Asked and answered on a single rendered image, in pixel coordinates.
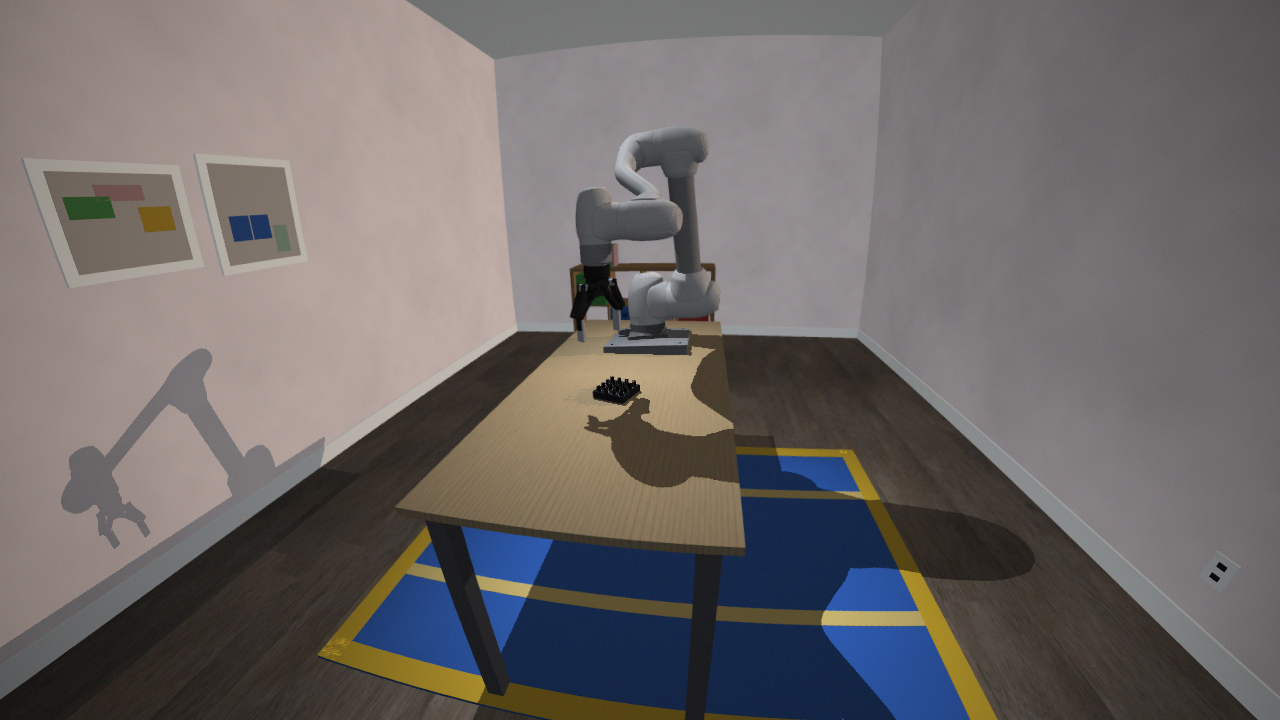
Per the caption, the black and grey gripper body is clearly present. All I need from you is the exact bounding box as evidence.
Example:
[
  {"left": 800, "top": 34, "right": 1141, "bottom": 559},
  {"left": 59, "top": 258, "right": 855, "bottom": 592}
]
[{"left": 584, "top": 264, "right": 611, "bottom": 297}]

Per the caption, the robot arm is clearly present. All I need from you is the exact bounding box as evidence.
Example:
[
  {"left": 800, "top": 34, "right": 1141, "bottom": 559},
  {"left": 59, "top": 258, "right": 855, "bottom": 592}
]
[{"left": 576, "top": 126, "right": 721, "bottom": 340}]

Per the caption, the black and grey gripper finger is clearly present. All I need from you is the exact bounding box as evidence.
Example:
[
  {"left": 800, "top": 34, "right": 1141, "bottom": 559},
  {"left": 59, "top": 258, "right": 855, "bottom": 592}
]
[
  {"left": 602, "top": 278, "right": 625, "bottom": 331},
  {"left": 570, "top": 284, "right": 602, "bottom": 343}
]

